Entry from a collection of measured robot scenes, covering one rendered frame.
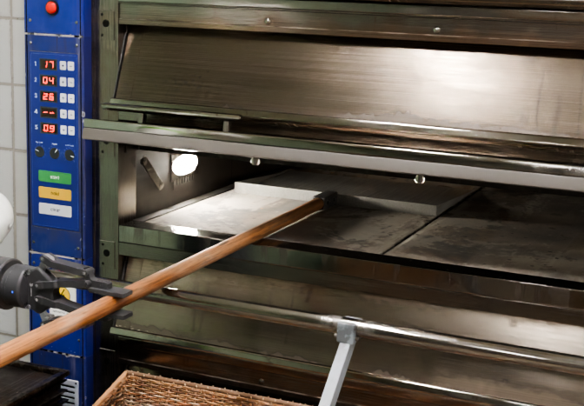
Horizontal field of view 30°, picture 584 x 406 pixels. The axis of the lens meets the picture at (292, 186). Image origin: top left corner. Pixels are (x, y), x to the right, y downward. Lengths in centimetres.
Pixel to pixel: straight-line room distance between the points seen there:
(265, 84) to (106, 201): 49
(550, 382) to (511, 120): 52
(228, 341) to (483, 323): 56
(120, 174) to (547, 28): 100
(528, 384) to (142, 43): 109
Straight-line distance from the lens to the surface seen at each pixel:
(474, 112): 211
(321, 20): 221
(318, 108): 221
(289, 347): 235
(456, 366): 224
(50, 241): 258
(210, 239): 238
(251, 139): 214
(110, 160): 248
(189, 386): 247
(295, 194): 279
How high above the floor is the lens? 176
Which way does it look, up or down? 11 degrees down
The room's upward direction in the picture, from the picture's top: 2 degrees clockwise
